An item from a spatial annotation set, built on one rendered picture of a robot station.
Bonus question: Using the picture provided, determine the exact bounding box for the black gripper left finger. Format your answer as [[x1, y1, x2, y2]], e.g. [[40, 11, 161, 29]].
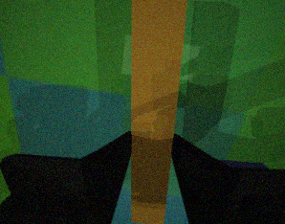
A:
[[0, 131, 132, 224]]

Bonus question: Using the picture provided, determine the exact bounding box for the orange-brown bar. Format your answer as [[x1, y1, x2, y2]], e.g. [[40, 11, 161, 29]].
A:
[[131, 0, 187, 224]]

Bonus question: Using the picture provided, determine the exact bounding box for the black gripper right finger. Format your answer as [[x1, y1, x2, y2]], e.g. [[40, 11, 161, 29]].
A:
[[171, 133, 285, 224]]

